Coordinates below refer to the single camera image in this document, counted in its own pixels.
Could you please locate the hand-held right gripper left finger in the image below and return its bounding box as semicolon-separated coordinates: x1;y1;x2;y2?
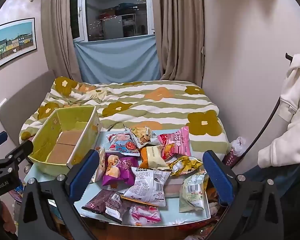
17;149;101;240

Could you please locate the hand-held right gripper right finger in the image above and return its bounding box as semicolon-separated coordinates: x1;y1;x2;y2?
202;150;284;240

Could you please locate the cream and white snack packet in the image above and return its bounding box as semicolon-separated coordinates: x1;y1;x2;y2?
179;172;208;213

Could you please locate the yellow-green cardboard box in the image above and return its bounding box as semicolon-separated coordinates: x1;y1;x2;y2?
27;105;102;177

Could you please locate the translucent pink wafer packet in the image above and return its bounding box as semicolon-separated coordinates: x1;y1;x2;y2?
164;176;188;195

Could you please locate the small cream snack packet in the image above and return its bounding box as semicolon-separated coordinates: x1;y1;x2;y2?
91;147;107;183

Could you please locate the dark brown snack packet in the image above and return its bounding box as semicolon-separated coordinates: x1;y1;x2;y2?
81;189;133;224

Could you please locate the white plastic bag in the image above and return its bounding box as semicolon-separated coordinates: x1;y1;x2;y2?
230;136;248;158

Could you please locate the gold foil snack packet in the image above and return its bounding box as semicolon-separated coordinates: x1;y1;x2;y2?
167;156;203;177

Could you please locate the purple snack packet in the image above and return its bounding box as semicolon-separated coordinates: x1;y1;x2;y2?
102;152;140;188

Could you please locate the grey padded headboard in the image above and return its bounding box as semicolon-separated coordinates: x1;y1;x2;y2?
0;69;57;145

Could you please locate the blue and red snack packet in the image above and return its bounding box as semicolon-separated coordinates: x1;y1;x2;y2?
105;132;141;157

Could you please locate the pink striped snack packet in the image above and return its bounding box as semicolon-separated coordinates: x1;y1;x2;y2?
157;126;192;161

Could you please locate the white printed snack packet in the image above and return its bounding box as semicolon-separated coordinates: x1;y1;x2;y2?
123;166;172;208

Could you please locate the dark blue cloth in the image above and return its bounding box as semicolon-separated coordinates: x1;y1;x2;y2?
240;165;300;230

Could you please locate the orange and cream bread packet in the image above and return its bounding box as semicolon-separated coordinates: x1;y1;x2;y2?
139;144;170;169

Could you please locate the silver cartoon chip packet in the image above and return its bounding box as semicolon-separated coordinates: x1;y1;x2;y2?
124;124;159;149

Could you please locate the pink and white snack packet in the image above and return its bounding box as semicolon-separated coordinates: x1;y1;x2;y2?
121;204;162;227

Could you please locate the floral striped blanket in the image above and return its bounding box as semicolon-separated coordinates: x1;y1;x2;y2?
19;76;232;160

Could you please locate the white hoodie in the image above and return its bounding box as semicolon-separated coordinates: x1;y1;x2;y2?
257;54;300;169

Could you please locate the light blue cloth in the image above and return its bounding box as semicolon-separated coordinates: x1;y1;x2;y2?
74;35;162;84

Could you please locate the beige curtain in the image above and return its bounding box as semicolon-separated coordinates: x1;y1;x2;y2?
40;0;87;82
152;0;206;85

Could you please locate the window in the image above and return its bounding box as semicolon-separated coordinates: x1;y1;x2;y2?
70;0;156;43

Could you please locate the black cable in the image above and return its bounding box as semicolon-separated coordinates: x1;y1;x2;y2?
229;96;282;167

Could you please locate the framed wall picture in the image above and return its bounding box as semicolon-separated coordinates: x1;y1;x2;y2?
0;17;38;71

